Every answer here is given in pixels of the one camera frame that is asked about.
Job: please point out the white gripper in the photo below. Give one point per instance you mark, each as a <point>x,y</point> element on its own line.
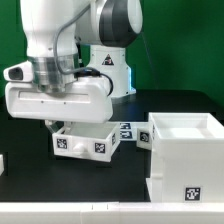
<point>85,100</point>

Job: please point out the white drawer box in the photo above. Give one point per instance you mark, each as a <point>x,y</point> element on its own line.
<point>92,141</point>
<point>144,140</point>

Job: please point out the white drawer box front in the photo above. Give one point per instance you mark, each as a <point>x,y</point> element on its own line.
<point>144,140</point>

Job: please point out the white drawer cabinet frame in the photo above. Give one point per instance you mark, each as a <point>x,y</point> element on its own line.
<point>187,158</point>

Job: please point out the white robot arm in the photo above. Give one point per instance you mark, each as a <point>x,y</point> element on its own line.
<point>49,85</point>

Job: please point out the white left barrier block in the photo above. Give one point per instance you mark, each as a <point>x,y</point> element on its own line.
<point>1,164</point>

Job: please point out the white paper marker sheet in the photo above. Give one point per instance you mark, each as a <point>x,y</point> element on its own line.
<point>128,130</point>

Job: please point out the white front barrier rail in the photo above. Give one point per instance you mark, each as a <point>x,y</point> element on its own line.
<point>112,213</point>

